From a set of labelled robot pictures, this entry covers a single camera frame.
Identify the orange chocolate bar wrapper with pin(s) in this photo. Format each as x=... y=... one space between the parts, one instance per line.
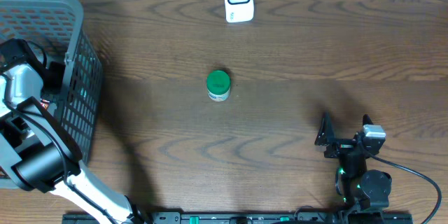
x=45 y=104

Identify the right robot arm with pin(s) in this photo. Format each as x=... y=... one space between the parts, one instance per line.
x=365 y=192

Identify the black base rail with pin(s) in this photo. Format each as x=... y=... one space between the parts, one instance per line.
x=301 y=217

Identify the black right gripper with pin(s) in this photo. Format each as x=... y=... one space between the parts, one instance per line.
x=341 y=145

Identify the grey plastic basket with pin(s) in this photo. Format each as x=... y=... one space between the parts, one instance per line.
x=57 y=27

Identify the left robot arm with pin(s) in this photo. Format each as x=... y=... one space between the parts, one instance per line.
x=37 y=153

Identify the green lid jar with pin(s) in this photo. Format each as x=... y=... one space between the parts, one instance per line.
x=218 y=85

